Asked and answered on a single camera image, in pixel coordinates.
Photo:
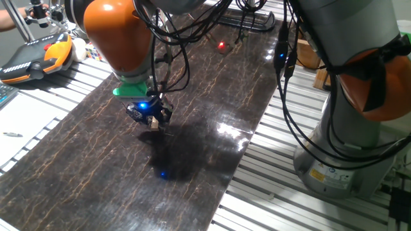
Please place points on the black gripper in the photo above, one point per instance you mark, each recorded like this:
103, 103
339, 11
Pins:
151, 109

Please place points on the person's bare forearm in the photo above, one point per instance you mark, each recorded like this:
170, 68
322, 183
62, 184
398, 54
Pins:
9, 20

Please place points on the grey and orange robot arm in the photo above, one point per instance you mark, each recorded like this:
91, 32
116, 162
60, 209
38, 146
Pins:
118, 35

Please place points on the person's hand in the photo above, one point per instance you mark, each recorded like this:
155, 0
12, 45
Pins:
28, 13

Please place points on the colourful Rubik's cube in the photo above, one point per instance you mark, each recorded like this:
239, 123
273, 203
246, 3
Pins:
92, 53

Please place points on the small board with red light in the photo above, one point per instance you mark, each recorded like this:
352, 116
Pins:
221, 45

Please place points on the dark marble-pattern mat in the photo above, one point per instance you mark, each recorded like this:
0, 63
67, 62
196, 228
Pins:
80, 179

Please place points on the white rounded object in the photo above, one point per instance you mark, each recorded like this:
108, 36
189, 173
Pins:
78, 49

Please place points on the orange and black teach pendant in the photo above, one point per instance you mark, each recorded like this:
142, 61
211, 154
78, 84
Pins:
54, 53

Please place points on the small white scrap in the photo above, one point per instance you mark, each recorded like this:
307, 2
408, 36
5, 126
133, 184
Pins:
271, 196

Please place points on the black C-clamp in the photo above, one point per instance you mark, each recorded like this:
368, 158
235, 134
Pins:
266, 24

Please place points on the dark pen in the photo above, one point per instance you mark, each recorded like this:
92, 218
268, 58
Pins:
13, 134

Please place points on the black computer keyboard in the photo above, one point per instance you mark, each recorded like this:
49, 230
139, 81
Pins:
6, 94

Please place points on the open brown cardboard box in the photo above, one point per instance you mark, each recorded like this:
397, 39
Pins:
306, 56

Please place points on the small brown cardboard box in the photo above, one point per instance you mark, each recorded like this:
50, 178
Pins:
321, 78

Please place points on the slanted aluminium bar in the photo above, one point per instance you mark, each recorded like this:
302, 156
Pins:
17, 19

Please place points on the black box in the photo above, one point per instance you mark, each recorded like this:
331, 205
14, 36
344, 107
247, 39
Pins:
399, 205

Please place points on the green printed gripper mount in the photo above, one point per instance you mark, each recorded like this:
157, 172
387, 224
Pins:
131, 91

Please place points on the metal haptic device frame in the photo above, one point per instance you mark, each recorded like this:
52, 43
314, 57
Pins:
57, 14

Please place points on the aluminium frame post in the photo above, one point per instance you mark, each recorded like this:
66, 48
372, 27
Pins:
251, 3

